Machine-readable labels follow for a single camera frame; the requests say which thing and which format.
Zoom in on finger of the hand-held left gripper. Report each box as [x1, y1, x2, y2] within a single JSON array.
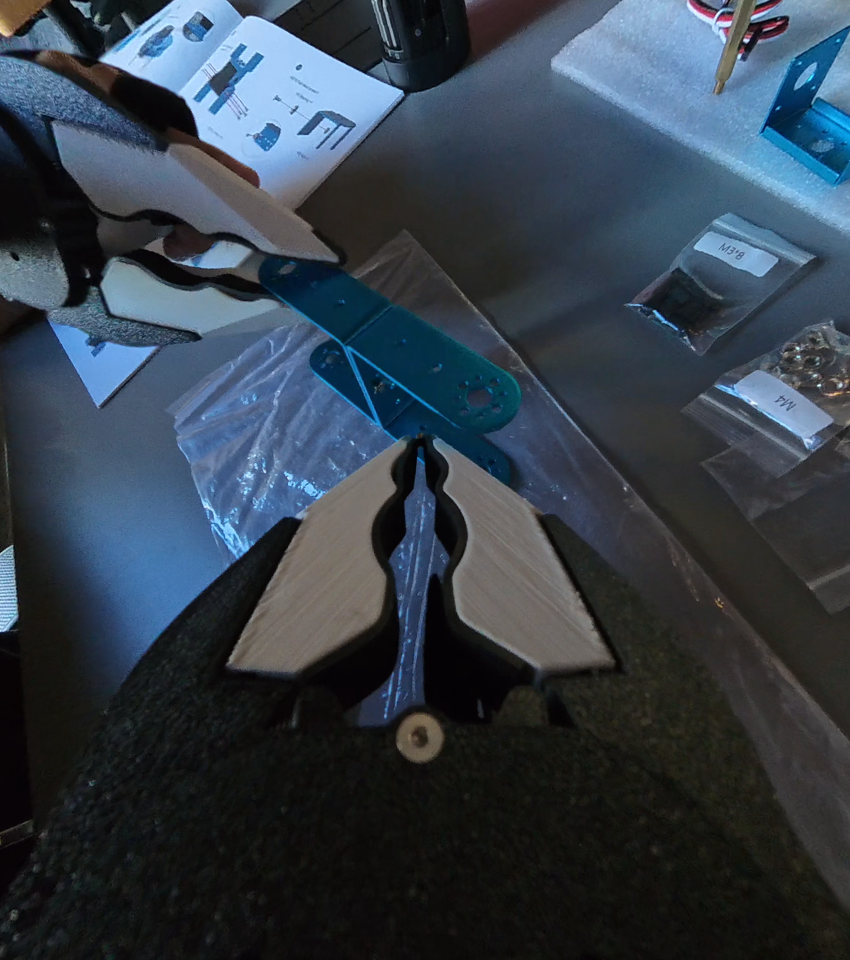
[[97, 257, 285, 336], [48, 118, 342, 265]]

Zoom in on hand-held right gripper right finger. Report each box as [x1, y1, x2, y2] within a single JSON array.
[[426, 435, 617, 676]]

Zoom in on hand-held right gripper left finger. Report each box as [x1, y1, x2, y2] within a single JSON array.
[[227, 437, 420, 678]]

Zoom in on blue H-shaped metal bracket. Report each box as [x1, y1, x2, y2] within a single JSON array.
[[258, 255, 524, 489]]

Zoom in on person's left hand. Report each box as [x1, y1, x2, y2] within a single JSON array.
[[161, 225, 255, 265]]

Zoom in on clear plastic bag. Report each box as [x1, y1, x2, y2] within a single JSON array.
[[166, 228, 850, 939]]

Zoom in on white instruction booklet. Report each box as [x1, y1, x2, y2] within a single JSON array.
[[50, 0, 405, 410]]

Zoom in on black cylindrical screwdriver set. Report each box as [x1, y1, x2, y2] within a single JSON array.
[[371, 0, 473, 93]]

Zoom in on group of small zip bags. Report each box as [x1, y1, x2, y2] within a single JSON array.
[[623, 212, 850, 616]]

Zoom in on white foam sheet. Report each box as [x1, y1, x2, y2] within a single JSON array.
[[551, 0, 850, 264]]

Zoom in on blue round base with servo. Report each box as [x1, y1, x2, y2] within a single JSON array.
[[711, 0, 760, 96]]

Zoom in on blue long U bracket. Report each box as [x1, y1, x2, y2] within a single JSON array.
[[758, 24, 850, 187]]

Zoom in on red white servo cable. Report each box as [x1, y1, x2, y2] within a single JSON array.
[[687, 0, 794, 61]]

